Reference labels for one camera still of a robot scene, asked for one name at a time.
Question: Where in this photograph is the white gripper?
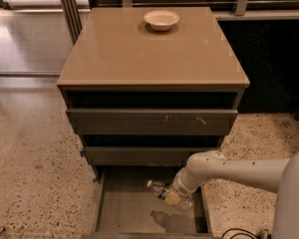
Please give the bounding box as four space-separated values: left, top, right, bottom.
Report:
164 168 199 206

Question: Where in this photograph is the clear plastic water bottle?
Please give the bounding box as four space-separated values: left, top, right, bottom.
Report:
147 180 194 214

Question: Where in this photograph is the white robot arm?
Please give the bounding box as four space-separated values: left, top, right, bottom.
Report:
172 150 299 239

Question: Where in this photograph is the bottom open grey drawer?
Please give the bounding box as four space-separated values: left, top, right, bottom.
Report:
82 166 218 239

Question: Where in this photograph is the middle grey drawer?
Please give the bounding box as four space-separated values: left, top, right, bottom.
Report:
84 146 215 166

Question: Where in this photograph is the top grey drawer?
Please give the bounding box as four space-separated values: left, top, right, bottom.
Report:
67 109 238 135

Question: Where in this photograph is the tan drawer cabinet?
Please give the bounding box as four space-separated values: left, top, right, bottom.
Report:
56 6 250 184

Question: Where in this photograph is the blue tape piece lower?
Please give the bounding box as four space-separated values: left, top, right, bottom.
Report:
93 177 99 183

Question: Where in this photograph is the grey power strip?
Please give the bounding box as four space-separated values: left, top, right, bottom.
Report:
258 229 272 239

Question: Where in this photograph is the white paper bowl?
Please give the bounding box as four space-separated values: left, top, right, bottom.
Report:
144 10 179 32

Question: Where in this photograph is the black cable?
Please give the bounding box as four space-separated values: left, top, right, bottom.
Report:
221 227 260 239

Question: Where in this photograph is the metal frame post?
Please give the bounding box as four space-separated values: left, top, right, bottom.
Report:
60 0 82 44

